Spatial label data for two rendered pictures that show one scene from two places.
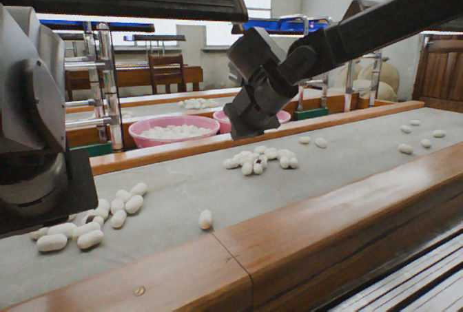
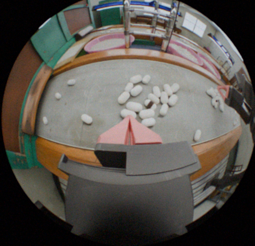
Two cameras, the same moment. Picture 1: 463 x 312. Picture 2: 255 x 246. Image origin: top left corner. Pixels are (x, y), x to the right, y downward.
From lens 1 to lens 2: 0.36 m
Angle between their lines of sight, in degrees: 61
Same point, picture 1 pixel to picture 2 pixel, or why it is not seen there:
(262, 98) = (244, 113)
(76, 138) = (140, 36)
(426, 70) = (232, 80)
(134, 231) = (169, 122)
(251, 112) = (236, 106)
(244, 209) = (207, 131)
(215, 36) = (186, 25)
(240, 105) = (236, 97)
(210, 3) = not seen: outside the picture
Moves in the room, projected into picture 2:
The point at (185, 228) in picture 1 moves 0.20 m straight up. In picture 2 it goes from (188, 133) to (248, 115)
